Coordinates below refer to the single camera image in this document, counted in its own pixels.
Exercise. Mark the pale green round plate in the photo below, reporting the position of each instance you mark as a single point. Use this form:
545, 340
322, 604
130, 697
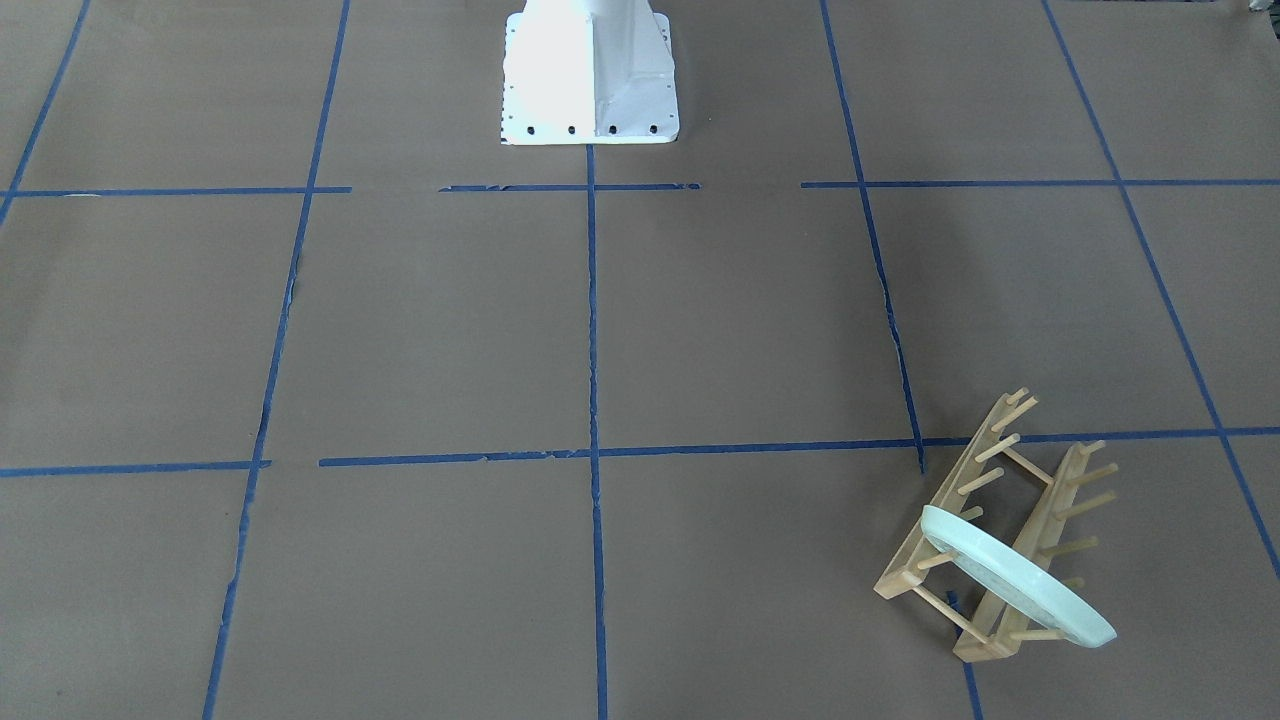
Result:
1045, 600

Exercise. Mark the wooden dish rack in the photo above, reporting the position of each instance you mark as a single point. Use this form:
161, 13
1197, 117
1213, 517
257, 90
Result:
996, 487

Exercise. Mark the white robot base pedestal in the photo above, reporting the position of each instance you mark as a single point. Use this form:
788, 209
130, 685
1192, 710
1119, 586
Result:
580, 72

